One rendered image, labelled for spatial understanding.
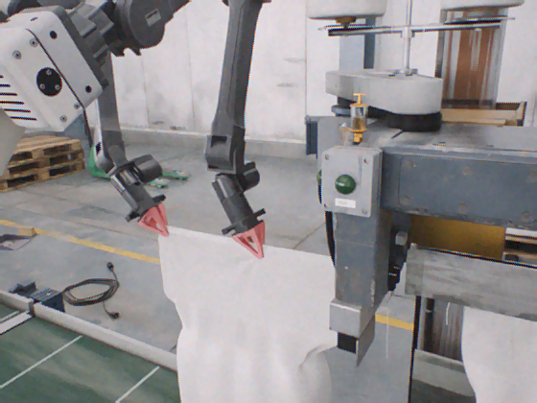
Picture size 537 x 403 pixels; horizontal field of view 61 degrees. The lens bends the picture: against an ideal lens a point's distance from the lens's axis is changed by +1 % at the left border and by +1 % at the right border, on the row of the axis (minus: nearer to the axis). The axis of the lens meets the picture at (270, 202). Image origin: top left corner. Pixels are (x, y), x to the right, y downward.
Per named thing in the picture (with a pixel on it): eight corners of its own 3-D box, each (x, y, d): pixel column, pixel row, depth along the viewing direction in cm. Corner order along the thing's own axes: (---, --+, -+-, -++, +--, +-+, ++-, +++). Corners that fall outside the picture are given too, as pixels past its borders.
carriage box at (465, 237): (377, 253, 102) (385, 114, 92) (411, 209, 130) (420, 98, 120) (499, 277, 91) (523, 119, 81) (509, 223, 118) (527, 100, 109)
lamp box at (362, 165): (320, 210, 67) (321, 151, 64) (332, 201, 71) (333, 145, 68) (370, 218, 64) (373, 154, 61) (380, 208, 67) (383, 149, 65)
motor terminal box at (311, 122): (304, 165, 115) (304, 119, 112) (304, 156, 125) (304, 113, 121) (336, 164, 115) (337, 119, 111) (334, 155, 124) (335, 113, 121)
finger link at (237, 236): (283, 246, 104) (265, 209, 103) (268, 258, 98) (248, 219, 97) (261, 254, 108) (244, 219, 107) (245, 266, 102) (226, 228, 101)
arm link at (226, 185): (203, 180, 100) (221, 171, 97) (221, 173, 106) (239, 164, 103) (217, 208, 101) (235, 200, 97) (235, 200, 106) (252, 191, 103)
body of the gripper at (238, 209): (268, 214, 104) (253, 185, 104) (245, 228, 96) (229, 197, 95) (247, 223, 108) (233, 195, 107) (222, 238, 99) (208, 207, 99)
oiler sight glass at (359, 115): (347, 130, 69) (348, 106, 68) (353, 127, 71) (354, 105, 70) (363, 130, 68) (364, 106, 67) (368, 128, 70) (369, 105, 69)
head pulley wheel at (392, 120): (379, 130, 76) (380, 114, 75) (393, 122, 83) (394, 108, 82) (435, 132, 71) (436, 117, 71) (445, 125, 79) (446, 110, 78)
